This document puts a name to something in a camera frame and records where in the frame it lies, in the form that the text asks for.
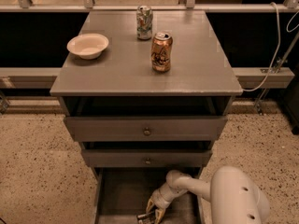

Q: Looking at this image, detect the round top drawer knob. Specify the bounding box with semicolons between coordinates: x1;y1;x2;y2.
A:
143;127;151;136

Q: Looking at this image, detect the orange soda can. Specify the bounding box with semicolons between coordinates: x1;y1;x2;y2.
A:
151;31;173;73

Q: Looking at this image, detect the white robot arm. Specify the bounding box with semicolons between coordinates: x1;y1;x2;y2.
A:
146;166;270;224

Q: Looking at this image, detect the grey wooden drawer cabinet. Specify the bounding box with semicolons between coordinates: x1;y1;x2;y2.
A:
50;9;244;224

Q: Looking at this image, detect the metal railing frame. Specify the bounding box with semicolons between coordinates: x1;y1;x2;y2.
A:
1;0;298;89

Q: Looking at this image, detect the white bowl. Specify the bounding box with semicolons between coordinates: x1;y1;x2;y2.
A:
66;34;109;60

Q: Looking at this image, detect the grey open bottom drawer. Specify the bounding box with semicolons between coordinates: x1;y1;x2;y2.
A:
91;168;206;224

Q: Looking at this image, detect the metal stand leg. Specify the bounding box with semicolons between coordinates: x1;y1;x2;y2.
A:
254;32;299;116

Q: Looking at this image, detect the round middle drawer knob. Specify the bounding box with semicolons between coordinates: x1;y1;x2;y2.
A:
144;158;151;165

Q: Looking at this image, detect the round drawer knob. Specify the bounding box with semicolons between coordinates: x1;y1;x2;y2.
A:
143;127;151;136
144;158;151;165

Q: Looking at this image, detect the white cable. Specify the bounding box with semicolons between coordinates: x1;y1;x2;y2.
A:
242;1;299;93

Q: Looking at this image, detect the green white soda can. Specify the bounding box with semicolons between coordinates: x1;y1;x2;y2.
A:
136;6;153;40

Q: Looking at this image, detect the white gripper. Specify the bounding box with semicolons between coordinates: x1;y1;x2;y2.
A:
146;184;176;224

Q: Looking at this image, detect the grey middle drawer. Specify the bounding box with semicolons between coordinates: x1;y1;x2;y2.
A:
81;149;211;168

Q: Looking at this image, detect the grey top drawer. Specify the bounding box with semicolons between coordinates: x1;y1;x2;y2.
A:
64;116;227;142

